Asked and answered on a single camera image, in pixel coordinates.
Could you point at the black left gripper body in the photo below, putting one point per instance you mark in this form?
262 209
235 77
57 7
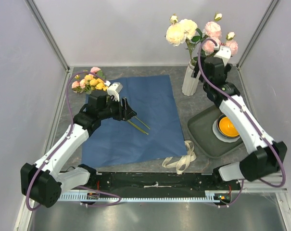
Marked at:
123 115

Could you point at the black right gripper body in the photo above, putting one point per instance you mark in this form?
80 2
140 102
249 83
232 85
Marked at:
196 70

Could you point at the double pink rose stem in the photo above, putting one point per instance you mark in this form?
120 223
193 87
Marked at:
209 47

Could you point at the blue wrapping paper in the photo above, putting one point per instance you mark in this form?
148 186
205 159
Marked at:
118 142

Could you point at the cream white rose stem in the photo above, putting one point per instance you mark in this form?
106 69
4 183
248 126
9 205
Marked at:
186 32

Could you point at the pink rose stem with bud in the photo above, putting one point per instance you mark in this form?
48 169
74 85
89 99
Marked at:
212 28

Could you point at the artificial flower bouquet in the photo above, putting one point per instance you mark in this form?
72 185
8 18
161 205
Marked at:
90 81

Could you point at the cream ribbon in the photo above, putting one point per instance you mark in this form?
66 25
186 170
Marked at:
184 162

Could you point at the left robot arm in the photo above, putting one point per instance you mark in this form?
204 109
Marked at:
43 181

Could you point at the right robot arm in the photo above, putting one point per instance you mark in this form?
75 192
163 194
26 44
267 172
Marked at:
265 155

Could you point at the white ribbed vase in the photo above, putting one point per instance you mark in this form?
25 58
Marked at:
191 80

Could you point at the dark green tray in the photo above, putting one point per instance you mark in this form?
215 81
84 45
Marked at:
200 129

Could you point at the orange bowl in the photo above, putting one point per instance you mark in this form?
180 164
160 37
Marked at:
226 128

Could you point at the white plate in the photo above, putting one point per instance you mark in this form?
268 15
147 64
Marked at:
220 136

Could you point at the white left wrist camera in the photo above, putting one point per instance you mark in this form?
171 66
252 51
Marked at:
113 90

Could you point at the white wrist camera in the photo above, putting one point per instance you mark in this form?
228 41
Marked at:
113 90
224 53

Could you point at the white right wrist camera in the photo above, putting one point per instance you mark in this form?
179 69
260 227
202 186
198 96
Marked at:
224 53

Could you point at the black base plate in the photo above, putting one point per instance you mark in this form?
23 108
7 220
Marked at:
158 185

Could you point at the slotted cable duct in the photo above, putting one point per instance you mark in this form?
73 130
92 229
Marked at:
84 196

